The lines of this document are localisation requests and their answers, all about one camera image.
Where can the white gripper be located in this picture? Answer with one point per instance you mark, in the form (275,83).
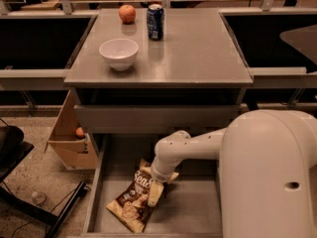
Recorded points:
(160,176)

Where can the brown sea salt chip bag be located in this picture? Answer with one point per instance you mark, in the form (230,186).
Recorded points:
(131,206)

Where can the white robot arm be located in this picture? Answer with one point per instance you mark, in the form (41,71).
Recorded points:
(264,161)

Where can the open grey middle drawer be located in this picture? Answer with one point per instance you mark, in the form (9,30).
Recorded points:
(189,207)

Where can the grey drawer cabinet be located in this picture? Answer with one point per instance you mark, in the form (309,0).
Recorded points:
(192,79)

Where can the orange fruit in box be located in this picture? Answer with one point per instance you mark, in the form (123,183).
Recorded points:
(79,133)

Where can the cardboard box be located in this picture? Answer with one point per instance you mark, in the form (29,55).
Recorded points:
(74,153)

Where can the white ceramic bowl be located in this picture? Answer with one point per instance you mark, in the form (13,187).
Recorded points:
(119,54)

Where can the black stand base left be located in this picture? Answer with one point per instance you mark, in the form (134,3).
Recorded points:
(42,172)

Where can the blue soda can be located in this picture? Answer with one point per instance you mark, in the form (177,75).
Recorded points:
(155,17)

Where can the red apple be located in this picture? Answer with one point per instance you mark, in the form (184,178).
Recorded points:
(127,14)

